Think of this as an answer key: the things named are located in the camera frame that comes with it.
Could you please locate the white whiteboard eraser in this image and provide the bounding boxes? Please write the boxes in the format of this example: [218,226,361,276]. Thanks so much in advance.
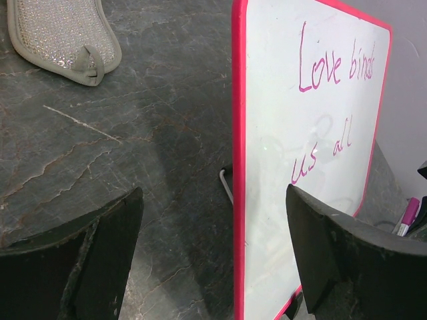
[7,1,122,87]

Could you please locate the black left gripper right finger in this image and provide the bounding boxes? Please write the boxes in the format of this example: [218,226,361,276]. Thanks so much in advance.
[286,185,426,319]

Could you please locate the white marker purple cap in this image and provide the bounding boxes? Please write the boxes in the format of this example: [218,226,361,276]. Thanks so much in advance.
[396,197,420,237]

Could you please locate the pink framed whiteboard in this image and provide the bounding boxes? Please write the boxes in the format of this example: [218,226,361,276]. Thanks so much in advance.
[231,1,392,319]

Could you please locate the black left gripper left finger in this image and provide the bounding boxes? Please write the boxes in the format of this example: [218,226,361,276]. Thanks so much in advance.
[1,187,144,319]

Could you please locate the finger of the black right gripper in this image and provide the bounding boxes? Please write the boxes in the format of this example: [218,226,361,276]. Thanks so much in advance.
[407,162,427,235]

